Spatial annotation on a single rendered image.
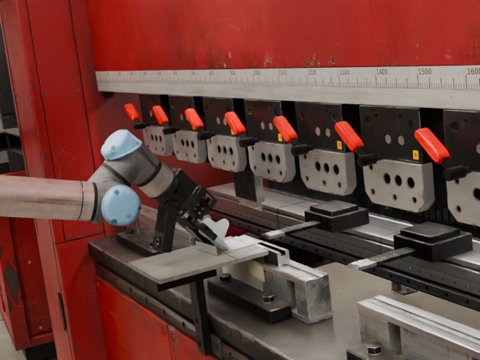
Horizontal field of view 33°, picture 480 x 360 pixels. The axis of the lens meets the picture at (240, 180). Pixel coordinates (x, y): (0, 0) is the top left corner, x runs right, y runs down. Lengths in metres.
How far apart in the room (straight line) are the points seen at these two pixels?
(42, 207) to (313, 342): 0.58
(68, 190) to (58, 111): 1.04
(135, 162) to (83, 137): 0.91
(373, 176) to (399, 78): 0.18
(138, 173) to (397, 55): 0.65
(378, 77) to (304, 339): 0.57
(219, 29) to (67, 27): 0.88
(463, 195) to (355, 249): 0.78
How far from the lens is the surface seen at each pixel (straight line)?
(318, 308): 1.68
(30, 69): 2.50
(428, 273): 1.75
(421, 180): 1.25
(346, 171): 1.41
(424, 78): 1.22
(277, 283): 1.75
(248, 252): 1.77
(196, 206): 1.75
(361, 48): 1.33
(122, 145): 1.64
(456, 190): 1.20
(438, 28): 1.19
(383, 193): 1.33
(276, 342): 1.61
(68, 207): 1.50
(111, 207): 1.50
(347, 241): 1.96
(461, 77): 1.16
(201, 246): 1.82
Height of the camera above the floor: 1.49
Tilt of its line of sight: 11 degrees down
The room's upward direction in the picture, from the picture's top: 7 degrees counter-clockwise
